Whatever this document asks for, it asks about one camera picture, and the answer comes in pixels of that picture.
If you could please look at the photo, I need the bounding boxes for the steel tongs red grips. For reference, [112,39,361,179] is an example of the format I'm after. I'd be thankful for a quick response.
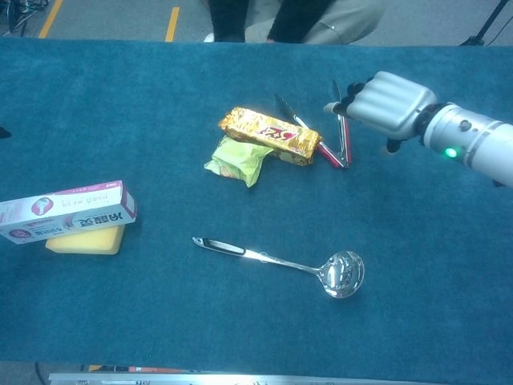
[274,79,353,170]

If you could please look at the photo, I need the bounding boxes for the teal table cloth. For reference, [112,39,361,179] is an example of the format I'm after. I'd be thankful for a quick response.
[0,38,513,385]

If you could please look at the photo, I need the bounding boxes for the yellow sponge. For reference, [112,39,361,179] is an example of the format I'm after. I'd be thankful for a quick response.
[44,224,126,256]

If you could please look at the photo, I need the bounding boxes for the black cable bundle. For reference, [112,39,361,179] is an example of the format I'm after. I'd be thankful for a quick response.
[0,0,49,35]

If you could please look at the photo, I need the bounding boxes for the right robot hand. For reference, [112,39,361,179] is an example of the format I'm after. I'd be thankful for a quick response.
[323,71,438,154]

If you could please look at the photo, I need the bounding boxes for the steel ladle black handle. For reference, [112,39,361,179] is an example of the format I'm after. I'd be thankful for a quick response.
[191,236,366,299]

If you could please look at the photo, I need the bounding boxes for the green snack packet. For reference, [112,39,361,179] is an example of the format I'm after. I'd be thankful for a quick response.
[203,135,276,188]

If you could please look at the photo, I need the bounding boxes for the white toothpaste box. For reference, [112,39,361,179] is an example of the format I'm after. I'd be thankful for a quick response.
[0,180,138,245]

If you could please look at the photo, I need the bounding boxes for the crouching person dark top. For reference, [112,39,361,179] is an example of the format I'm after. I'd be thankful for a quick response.
[208,0,386,45]

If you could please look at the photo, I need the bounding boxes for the orange strip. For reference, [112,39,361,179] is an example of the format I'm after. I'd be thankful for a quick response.
[127,365,185,374]

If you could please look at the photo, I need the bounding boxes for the black tripod stand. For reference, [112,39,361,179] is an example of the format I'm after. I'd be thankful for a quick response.
[459,0,513,47]

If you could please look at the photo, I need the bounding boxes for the gold foil snack package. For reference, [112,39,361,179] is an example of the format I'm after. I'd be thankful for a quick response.
[218,106,324,165]

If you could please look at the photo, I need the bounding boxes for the aluminium rail bar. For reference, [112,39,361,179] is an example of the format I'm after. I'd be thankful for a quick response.
[48,371,434,385]

